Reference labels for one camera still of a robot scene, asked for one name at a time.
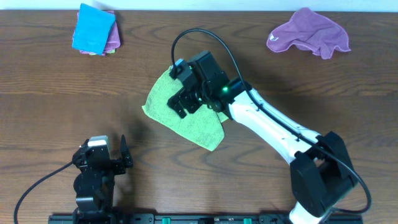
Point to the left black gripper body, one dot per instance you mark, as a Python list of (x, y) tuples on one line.
[(118, 166)]

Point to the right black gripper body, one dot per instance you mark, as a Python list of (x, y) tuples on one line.
[(193, 99)]

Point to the green microfiber cloth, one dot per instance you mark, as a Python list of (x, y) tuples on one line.
[(204, 127)]

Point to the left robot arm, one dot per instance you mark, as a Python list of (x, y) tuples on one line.
[(94, 186)]

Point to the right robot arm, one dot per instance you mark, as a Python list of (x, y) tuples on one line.
[(320, 166)]

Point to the green folded cloth bottom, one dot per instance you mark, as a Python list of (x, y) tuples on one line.
[(112, 51)]

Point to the purple folded cloth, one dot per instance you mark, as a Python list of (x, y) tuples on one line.
[(113, 37)]

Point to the blue folded cloth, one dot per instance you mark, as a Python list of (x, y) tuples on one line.
[(92, 28)]

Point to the purple crumpled cloth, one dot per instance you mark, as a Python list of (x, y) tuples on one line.
[(309, 31)]

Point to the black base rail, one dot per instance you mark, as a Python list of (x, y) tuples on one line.
[(148, 218)]

